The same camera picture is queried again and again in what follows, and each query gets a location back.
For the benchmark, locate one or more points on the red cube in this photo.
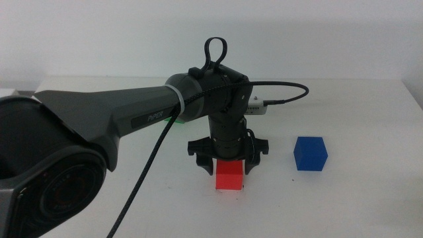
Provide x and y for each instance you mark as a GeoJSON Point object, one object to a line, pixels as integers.
{"type": "Point", "coordinates": [228, 178]}

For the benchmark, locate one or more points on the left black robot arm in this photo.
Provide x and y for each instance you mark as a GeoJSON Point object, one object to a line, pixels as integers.
{"type": "Point", "coordinates": [99, 110]}

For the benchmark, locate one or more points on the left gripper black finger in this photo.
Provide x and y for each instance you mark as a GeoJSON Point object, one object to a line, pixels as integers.
{"type": "Point", "coordinates": [251, 164]}
{"type": "Point", "coordinates": [205, 163]}

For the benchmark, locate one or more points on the green cube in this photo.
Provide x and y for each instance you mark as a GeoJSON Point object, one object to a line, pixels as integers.
{"type": "Point", "coordinates": [178, 121]}

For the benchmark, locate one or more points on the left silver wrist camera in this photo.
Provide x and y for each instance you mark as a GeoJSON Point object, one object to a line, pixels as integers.
{"type": "Point", "coordinates": [256, 106]}

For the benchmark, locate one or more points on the blue cube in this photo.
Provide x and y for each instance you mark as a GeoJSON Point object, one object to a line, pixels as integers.
{"type": "Point", "coordinates": [310, 154]}

